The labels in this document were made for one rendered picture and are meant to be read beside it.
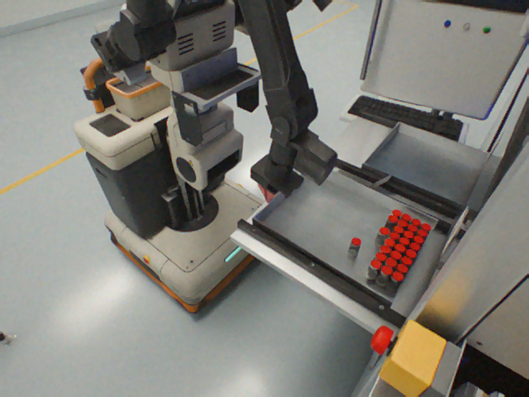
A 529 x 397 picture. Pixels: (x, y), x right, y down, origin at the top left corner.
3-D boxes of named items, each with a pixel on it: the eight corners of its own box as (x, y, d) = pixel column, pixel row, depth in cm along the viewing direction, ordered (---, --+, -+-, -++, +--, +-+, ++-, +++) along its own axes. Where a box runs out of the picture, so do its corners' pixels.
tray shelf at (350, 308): (512, 169, 97) (516, 164, 95) (435, 375, 58) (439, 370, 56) (361, 115, 117) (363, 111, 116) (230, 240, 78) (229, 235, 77)
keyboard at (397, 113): (462, 124, 123) (464, 118, 122) (456, 144, 115) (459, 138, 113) (359, 98, 138) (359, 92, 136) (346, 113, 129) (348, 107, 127)
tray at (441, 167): (512, 173, 93) (519, 163, 90) (491, 230, 78) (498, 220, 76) (395, 131, 107) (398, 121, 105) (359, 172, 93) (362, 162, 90)
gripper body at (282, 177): (285, 200, 68) (294, 177, 63) (248, 173, 71) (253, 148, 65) (302, 184, 72) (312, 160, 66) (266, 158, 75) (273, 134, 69)
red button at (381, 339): (399, 344, 50) (407, 333, 47) (388, 366, 48) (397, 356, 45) (376, 329, 52) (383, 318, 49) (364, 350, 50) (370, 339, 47)
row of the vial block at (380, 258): (407, 229, 78) (412, 216, 75) (373, 282, 68) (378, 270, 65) (397, 225, 79) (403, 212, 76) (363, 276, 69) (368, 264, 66)
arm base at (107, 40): (133, 25, 82) (88, 39, 75) (144, 8, 75) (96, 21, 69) (153, 58, 84) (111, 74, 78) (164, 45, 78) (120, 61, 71)
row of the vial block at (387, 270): (416, 234, 77) (422, 221, 74) (383, 289, 67) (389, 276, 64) (407, 229, 78) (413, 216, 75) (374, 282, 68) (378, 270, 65)
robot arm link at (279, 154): (286, 117, 64) (269, 131, 60) (316, 136, 62) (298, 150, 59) (278, 144, 69) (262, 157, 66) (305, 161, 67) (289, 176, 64)
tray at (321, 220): (433, 229, 78) (438, 219, 76) (388, 311, 64) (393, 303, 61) (311, 171, 93) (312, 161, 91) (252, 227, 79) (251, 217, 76)
